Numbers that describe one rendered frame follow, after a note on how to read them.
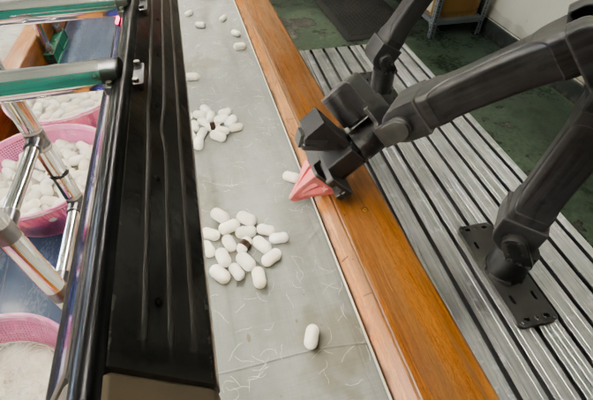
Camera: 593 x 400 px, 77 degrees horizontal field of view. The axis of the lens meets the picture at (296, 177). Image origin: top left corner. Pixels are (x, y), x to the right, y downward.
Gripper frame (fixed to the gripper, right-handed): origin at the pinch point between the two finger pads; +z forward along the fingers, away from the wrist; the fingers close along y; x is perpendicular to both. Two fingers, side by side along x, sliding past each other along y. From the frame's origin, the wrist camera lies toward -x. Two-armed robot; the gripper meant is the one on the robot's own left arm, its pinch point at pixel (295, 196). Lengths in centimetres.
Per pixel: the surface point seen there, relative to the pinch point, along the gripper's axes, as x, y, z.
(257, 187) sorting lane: -2.5, -5.8, 5.7
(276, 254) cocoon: -3.7, 11.0, 4.5
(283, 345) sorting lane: -3.6, 24.2, 7.3
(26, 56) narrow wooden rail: -39, -70, 45
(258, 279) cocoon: -6.1, 14.7, 7.1
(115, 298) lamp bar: -37, 34, -10
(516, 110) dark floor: 160, -99, -72
